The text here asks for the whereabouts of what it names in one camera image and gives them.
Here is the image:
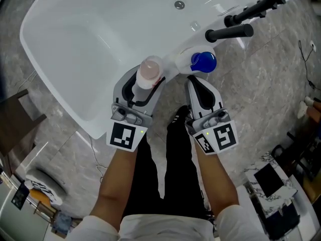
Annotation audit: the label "white bathtub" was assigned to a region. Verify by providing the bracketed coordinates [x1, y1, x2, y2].
[19, 0, 296, 140]

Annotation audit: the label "pink white plastic bottle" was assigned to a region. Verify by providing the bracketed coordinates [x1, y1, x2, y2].
[135, 56, 164, 90]

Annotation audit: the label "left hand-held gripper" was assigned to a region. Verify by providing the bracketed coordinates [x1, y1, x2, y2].
[106, 67, 167, 152]

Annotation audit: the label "black curved bathtub faucet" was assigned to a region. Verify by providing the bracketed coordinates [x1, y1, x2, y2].
[224, 0, 281, 27]

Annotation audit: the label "white floor cable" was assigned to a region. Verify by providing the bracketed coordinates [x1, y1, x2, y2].
[89, 134, 108, 183]

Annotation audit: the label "person's right forearm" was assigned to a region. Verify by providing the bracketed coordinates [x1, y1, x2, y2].
[194, 147, 239, 213]

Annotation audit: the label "person's black trousers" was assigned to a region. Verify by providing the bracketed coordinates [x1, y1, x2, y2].
[122, 120, 215, 219]

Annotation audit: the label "black cable with adapter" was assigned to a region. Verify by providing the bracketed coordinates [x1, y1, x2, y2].
[298, 40, 317, 90]

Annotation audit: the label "black hand shower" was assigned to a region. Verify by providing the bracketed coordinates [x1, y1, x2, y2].
[205, 23, 254, 43]

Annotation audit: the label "dark wooden cabinet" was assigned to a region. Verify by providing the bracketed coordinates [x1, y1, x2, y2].
[0, 89, 48, 158]

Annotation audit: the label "person's right black shoe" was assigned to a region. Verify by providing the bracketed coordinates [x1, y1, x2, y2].
[173, 105, 193, 127]

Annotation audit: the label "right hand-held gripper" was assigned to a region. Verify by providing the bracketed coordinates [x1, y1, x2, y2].
[185, 75, 238, 155]

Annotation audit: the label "white bottle with blue cap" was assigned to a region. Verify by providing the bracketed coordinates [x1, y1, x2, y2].
[175, 46, 217, 74]

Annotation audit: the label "person's left forearm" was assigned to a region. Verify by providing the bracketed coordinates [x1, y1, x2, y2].
[90, 147, 141, 225]

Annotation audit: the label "marble-patterned cabinet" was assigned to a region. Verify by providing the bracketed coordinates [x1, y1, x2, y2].
[244, 152, 300, 219]

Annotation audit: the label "person's white shirt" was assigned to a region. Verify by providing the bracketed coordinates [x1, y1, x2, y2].
[66, 204, 271, 241]

